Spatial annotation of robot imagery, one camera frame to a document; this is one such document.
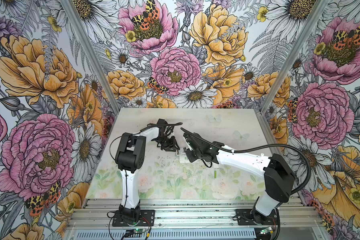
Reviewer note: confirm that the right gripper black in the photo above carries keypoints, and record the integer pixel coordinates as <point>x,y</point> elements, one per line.
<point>191,158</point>

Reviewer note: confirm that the right circuit board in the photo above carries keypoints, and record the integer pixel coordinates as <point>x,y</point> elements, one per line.
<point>265,231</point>

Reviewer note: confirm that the white remote control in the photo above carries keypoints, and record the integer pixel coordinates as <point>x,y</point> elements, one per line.
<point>183,159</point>

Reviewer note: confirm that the aluminium frame rail front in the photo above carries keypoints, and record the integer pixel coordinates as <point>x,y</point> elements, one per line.
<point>175,214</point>

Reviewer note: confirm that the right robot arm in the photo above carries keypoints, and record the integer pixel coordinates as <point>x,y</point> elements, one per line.
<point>278,176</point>

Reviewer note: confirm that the circuit board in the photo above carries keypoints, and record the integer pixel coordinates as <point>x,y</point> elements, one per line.
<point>136,231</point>
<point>265,231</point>

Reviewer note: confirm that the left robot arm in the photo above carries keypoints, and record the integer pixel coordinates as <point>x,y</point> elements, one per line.
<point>130,157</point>

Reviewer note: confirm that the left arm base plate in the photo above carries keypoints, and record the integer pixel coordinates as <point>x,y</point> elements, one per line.
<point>142,218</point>

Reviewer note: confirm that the left circuit board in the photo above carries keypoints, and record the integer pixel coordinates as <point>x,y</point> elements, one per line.
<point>136,231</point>

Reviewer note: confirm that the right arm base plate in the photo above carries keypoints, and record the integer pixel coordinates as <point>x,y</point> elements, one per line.
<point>248,217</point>

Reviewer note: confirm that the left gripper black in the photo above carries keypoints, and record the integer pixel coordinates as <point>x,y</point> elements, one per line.
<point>171,145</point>

